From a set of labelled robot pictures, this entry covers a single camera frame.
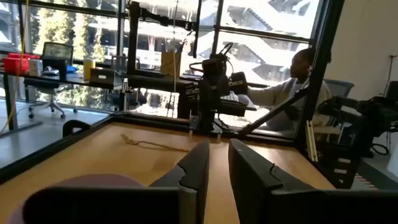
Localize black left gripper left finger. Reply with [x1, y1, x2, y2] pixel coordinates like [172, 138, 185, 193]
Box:
[23, 139, 211, 224]

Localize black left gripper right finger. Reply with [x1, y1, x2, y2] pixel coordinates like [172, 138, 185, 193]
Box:
[228, 138, 398, 224]

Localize gold metal fork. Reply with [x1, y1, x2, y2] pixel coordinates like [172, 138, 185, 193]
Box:
[120, 133, 190, 154]

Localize pink cloth napkin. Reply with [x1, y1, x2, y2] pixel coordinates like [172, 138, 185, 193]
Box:
[7, 173, 144, 224]

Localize pale wooden sticks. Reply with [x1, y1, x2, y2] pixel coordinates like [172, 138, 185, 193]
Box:
[305, 119, 319, 163]

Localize person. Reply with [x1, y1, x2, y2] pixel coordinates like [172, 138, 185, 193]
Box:
[247, 47, 332, 132]

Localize brown cardboard box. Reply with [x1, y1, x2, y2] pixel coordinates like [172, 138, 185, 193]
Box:
[160, 51, 182, 78]

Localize grey mesh chair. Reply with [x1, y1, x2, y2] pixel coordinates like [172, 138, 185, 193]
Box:
[323, 78, 355, 99]

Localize black desk box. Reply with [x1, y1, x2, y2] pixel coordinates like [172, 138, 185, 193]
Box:
[89, 67, 116, 86]

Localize yellow cylindrical canister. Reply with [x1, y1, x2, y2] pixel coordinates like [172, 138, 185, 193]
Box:
[83, 58, 96, 82]

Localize long dark desk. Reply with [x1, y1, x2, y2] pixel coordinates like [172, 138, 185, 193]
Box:
[0, 70, 200, 131]

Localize grey office chair on castors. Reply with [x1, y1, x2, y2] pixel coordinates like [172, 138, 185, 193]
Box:
[24, 77, 78, 120]

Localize thin metal stand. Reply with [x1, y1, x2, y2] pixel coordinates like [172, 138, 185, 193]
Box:
[382, 54, 398, 98]

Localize small white box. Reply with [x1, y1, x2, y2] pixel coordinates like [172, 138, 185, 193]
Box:
[28, 58, 44, 77]

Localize red plastic bin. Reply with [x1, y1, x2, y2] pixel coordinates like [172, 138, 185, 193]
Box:
[2, 52, 41, 76]

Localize black clamp handle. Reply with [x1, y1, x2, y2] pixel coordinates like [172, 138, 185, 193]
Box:
[62, 119, 92, 138]

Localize yellow hanging cable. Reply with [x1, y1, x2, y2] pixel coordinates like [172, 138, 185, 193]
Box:
[0, 0, 30, 135]

